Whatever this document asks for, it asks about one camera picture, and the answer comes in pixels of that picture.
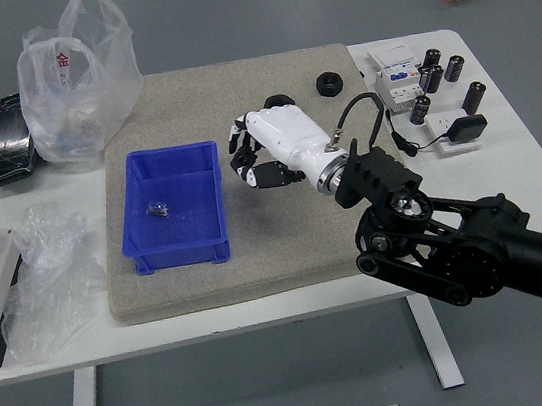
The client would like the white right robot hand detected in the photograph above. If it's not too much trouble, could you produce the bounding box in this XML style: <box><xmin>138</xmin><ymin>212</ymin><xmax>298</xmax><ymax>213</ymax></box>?
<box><xmin>221</xmin><ymin>95</ymin><xmax>353</xmax><ymax>194</ymax></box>

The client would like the big black hex nut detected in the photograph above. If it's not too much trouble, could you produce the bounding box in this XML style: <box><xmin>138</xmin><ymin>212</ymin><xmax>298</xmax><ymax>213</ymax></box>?
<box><xmin>262</xmin><ymin>90</ymin><xmax>300</xmax><ymax>112</ymax></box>

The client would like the small black hex nut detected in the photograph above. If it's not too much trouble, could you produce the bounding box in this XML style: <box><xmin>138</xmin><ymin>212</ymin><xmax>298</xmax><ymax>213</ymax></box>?
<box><xmin>313</xmin><ymin>69</ymin><xmax>347</xmax><ymax>100</ymax></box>

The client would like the white circuit breaker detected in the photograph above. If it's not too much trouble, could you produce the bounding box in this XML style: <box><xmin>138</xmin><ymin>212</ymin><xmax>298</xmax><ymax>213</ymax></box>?
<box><xmin>363</xmin><ymin>40</ymin><xmax>430</xmax><ymax>117</ymax></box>

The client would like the black cylindrical capacitor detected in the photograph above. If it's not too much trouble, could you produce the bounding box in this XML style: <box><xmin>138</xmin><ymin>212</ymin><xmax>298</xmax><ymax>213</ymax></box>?
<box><xmin>441</xmin><ymin>53</ymin><xmax>469</xmax><ymax>84</ymax></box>
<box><xmin>417</xmin><ymin>64</ymin><xmax>436</xmax><ymax>91</ymax></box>
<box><xmin>420</xmin><ymin>47</ymin><xmax>444</xmax><ymax>70</ymax></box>
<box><xmin>407</xmin><ymin>94</ymin><xmax>434</xmax><ymax>127</ymax></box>
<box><xmin>459</xmin><ymin>79</ymin><xmax>490</xmax><ymax>116</ymax></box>
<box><xmin>424</xmin><ymin>64</ymin><xmax>447</xmax><ymax>95</ymax></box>

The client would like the grey-brown foam mat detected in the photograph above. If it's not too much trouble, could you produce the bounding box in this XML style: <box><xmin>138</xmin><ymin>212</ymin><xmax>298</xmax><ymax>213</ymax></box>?
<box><xmin>76</xmin><ymin>33</ymin><xmax>439</xmax><ymax>330</ymax></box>

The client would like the white power strip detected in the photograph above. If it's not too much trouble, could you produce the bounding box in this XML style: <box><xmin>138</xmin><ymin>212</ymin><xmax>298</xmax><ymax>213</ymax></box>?
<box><xmin>422</xmin><ymin>105</ymin><xmax>485</xmax><ymax>161</ymax></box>

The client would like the blue plastic bin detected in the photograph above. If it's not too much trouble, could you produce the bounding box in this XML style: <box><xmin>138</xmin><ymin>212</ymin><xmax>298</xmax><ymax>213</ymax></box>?
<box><xmin>108</xmin><ymin>139</ymin><xmax>235</xmax><ymax>278</ymax></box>

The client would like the black power adapter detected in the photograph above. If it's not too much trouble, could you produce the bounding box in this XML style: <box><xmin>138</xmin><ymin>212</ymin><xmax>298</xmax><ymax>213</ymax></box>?
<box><xmin>443</xmin><ymin>112</ymin><xmax>490</xmax><ymax>145</ymax></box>

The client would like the translucent white plastic bag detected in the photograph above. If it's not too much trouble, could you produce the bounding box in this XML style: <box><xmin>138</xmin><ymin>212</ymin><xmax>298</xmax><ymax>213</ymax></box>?
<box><xmin>5</xmin><ymin>0</ymin><xmax>156</xmax><ymax>180</ymax></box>

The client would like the clear crumpled plastic film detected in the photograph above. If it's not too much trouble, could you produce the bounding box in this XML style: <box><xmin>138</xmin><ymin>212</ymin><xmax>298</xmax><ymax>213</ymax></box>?
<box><xmin>0</xmin><ymin>194</ymin><xmax>119</xmax><ymax>370</ymax></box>

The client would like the black plastic case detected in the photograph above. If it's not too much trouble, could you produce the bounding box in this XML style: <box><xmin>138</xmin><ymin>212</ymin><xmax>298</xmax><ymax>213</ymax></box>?
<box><xmin>0</xmin><ymin>90</ymin><xmax>50</xmax><ymax>190</ymax></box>

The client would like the black adapter cord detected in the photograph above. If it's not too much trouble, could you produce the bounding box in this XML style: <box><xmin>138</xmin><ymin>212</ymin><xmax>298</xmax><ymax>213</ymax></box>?
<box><xmin>383</xmin><ymin>102</ymin><xmax>452</xmax><ymax>161</ymax></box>

